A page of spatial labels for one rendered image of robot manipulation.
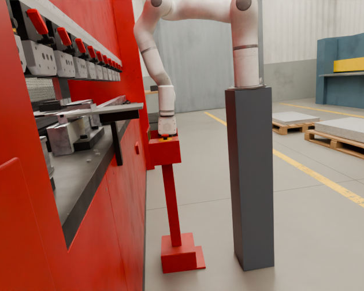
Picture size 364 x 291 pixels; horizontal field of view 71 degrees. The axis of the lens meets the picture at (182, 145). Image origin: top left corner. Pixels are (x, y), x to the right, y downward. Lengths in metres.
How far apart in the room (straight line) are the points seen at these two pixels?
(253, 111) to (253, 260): 0.83
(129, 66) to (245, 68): 2.05
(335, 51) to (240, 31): 7.15
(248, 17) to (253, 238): 1.10
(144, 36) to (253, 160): 0.83
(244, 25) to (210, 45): 7.58
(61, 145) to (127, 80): 2.30
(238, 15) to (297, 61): 8.70
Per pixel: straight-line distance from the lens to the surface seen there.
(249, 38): 1.30
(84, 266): 0.56
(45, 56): 0.82
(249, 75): 1.29
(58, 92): 1.00
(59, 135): 0.92
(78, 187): 0.60
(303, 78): 10.04
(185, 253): 1.59
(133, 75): 3.15
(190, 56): 8.70
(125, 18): 3.23
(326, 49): 8.23
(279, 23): 9.71
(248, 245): 1.54
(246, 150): 1.31
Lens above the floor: 1.07
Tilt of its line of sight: 14 degrees down
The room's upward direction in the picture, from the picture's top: 6 degrees counter-clockwise
